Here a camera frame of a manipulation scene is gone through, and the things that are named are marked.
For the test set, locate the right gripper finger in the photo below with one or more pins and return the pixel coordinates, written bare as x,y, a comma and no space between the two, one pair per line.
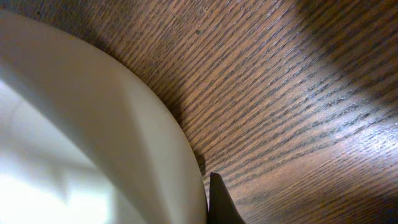
221,206

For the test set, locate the cream bowl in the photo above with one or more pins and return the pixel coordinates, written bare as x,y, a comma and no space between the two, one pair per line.
108,113

